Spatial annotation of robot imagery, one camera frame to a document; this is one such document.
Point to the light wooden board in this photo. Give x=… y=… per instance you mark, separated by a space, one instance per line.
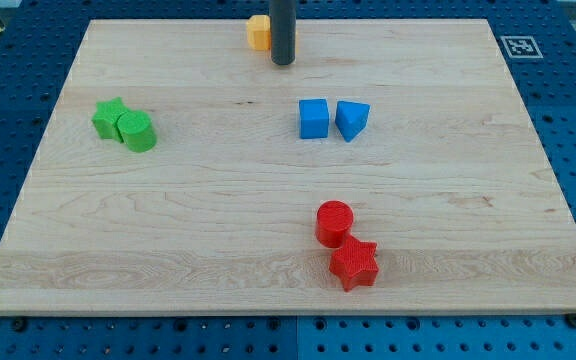
x=448 y=177

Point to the blue triangle block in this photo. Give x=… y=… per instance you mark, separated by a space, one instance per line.
x=351 y=118

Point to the green star block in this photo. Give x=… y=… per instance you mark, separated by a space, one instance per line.
x=105 y=119

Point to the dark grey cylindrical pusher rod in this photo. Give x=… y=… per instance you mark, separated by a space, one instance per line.
x=282 y=15

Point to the red cylinder block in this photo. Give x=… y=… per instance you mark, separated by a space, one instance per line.
x=334 y=220

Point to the blue cube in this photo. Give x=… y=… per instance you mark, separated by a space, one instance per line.
x=314 y=118

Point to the white fiducial marker tag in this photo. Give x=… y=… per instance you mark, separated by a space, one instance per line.
x=521 y=47

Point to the yellow block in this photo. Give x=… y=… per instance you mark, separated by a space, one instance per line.
x=258 y=31

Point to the red star block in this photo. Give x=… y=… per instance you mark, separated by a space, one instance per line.
x=354 y=263

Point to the green cylinder block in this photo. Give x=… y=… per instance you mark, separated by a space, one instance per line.
x=136 y=130

